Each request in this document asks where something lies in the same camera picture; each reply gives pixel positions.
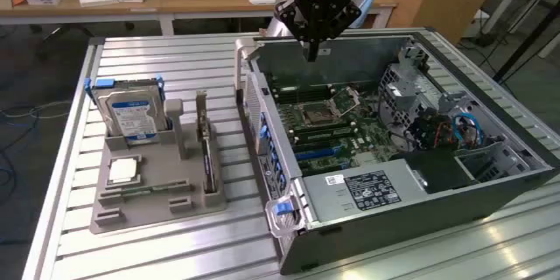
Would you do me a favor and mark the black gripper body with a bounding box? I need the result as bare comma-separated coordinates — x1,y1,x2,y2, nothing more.
293,0,357,42

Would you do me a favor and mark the graphics card with black fan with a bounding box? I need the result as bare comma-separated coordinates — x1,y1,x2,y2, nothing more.
194,89,218,194

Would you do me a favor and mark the metal socket cover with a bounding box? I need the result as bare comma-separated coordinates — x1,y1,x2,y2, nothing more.
329,87,362,115

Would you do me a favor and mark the white floor box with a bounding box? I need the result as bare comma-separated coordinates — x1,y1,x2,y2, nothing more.
461,9,490,40

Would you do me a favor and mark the perforated metal disk bay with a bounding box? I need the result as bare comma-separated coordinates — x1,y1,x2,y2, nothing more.
377,62,442,133

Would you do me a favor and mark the CPU socket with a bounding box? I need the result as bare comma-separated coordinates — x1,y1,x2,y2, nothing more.
301,102,340,127

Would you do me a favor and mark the green motherboard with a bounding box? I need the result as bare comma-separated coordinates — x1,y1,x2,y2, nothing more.
264,73,397,178

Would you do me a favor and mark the black stand pole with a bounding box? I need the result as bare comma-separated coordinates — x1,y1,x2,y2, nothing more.
493,0,560,84

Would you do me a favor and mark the blue expansion slot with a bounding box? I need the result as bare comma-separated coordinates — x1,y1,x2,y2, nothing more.
294,147,340,160

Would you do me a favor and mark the black expansion slot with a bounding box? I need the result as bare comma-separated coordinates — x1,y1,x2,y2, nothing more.
301,161,350,176

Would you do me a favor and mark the hard disk with blue carrier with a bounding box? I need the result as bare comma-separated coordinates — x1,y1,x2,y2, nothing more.
82,76,166,146

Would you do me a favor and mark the black chair base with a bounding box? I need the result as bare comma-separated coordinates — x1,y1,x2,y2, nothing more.
29,23,96,61

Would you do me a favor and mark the grey parts rack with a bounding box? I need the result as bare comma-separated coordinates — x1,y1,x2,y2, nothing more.
89,98,229,235

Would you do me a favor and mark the grey power supply unit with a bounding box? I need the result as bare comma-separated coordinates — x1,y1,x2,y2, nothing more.
301,158,428,224

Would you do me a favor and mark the blue case latch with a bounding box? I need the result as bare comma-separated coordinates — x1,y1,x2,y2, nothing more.
270,203,292,218

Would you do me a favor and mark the silver CPU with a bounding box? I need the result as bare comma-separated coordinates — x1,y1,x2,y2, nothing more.
108,159,140,183

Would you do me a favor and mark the open black PC case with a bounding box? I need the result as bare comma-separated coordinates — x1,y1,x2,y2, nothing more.
234,29,560,276

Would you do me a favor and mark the red wire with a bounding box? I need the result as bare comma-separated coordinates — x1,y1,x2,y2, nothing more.
436,121,452,146

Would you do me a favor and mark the blue wire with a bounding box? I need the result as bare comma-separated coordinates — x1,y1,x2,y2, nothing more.
452,113,482,145

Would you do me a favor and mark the white floor cable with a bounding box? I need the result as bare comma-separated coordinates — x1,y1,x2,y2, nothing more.
0,99,70,120

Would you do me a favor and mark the blue floor cable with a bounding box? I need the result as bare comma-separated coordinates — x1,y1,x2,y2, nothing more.
0,112,36,182

